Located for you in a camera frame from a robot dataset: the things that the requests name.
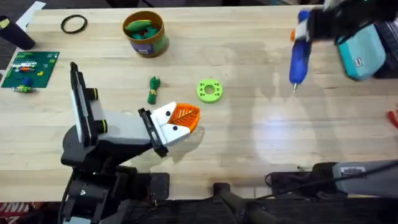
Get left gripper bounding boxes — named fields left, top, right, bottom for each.
left=88, top=99, right=201, bottom=159

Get blue electric screwdriver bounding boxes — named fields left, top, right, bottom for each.
left=288, top=10, right=313, bottom=95

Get green vegetable toy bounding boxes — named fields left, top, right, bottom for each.
left=146, top=75, right=162, bottom=106

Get green disc with holes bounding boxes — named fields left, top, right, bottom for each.
left=195, top=78, right=224, bottom=104

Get teal zip bag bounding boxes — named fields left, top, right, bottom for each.
left=336, top=22, right=387, bottom=82

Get brown tub with toys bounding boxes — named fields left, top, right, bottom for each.
left=122, top=10, right=170, bottom=59

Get black upright wrist plate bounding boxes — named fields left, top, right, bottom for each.
left=69, top=61, right=108, bottom=147

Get red tool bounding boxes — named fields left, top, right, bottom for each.
left=386, top=110, right=398, bottom=130

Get green board with blocks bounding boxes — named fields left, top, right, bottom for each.
left=1, top=50, right=60, bottom=94

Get white paper sheet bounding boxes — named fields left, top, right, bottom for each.
left=15, top=1, right=47, bottom=32

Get black cylinder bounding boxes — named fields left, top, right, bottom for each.
left=0, top=15, right=36, bottom=51

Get black rail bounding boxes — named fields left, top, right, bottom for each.
left=40, top=197, right=398, bottom=224

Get black camera stand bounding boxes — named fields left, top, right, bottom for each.
left=212, top=182, right=280, bottom=224

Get black ring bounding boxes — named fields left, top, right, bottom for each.
left=60, top=14, right=89, bottom=35

